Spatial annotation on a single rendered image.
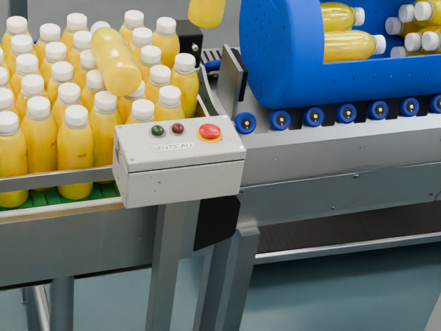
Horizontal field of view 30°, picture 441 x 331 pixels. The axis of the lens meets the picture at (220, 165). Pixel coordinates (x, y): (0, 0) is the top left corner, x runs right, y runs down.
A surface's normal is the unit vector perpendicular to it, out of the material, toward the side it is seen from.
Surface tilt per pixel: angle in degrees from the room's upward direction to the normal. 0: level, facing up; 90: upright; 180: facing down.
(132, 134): 0
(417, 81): 105
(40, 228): 90
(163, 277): 90
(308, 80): 94
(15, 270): 90
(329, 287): 0
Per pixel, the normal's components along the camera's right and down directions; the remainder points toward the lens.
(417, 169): 0.24, 0.86
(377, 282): 0.12, -0.76
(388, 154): 0.33, 0.35
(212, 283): 0.31, 0.64
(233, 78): -0.94, 0.11
